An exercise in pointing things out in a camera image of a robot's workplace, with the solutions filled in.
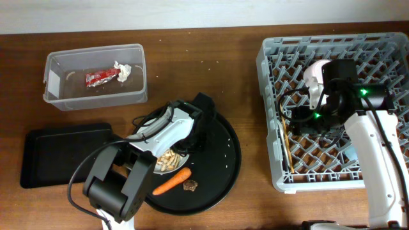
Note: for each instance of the grey plate with food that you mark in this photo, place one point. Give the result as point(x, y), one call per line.
point(170, 161)

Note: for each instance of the white plastic fork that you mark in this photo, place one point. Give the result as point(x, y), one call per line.
point(282, 140)

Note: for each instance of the black rectangular tray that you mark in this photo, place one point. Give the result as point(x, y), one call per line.
point(51, 155)

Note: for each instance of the grey dishwasher rack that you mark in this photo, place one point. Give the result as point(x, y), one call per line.
point(319, 162)

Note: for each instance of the orange carrot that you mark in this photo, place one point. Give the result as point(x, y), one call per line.
point(181, 176)

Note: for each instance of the wooden chopstick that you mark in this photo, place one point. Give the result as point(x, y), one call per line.
point(286, 141)

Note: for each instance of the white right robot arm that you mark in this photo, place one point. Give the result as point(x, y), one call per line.
point(365, 112)

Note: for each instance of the brown food scrap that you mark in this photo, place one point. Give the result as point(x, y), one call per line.
point(190, 185)

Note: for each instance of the clear plastic bin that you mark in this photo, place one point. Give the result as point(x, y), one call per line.
point(65, 77)

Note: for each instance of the red snack wrapper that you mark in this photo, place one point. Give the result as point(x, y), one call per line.
point(100, 77)

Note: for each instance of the blue plastic cup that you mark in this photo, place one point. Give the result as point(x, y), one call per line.
point(350, 154)

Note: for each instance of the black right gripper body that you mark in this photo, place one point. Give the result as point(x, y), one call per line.
point(316, 121)

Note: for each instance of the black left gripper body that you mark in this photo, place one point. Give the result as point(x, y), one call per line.
point(194, 144)

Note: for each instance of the white tissue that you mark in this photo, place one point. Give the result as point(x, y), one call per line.
point(125, 71)

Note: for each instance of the round black tray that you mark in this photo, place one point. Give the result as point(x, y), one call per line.
point(215, 168)

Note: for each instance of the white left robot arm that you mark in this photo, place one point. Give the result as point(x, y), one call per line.
point(120, 177)

